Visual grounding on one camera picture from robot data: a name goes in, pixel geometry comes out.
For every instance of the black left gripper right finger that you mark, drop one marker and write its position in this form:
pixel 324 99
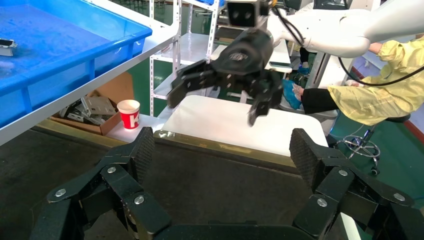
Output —
pixel 331 179

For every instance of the dark green table mat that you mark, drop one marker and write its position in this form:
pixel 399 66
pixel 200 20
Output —
pixel 222 33

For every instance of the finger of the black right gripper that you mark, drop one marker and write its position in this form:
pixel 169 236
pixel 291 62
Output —
pixel 268 96
pixel 192 78

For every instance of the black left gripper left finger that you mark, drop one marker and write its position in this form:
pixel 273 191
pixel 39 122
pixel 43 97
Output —
pixel 116 179

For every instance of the blue plastic crate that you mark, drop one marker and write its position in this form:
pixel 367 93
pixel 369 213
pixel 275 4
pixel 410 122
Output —
pixel 208 1

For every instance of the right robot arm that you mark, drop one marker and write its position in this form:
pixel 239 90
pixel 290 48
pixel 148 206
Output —
pixel 331 30

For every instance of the brown cardboard box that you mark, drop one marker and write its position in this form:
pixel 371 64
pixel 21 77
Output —
pixel 116 89

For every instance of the black smartphone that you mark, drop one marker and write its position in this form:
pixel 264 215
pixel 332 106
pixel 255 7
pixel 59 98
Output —
pixel 281 64

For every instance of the blue shoe cover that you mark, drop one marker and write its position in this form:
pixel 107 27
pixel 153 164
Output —
pixel 290 94

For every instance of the small grey metal bracket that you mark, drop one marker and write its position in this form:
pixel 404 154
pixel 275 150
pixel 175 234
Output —
pixel 76 116

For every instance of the silver metal bracket part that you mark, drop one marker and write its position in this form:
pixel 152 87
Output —
pixel 7 48

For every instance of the red and white paper cup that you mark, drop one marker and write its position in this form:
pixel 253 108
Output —
pixel 128 114

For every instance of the white metal shelf rack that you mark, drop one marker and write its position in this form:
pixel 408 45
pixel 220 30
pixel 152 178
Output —
pixel 162 30
pixel 195 46

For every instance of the large blue plastic tray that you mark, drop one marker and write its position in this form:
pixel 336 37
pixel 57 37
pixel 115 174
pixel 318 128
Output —
pixel 66 56

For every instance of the black stool chrome base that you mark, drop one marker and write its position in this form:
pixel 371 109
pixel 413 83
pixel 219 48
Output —
pixel 397 118

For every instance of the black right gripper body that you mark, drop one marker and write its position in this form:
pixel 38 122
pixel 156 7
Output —
pixel 245 56

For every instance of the white rounded table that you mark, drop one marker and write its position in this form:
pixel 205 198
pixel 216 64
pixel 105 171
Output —
pixel 215 126

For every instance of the person in yellow gown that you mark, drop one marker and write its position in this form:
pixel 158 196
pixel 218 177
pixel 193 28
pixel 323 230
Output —
pixel 391 96

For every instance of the grey metal plate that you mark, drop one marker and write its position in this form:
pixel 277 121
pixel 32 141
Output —
pixel 99 105

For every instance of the white workshop table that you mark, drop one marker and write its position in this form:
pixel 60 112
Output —
pixel 283 53

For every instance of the white robot torso column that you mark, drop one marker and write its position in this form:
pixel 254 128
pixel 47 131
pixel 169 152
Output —
pixel 324 72

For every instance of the white low shelf board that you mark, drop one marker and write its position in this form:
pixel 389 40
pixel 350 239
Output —
pixel 139 132

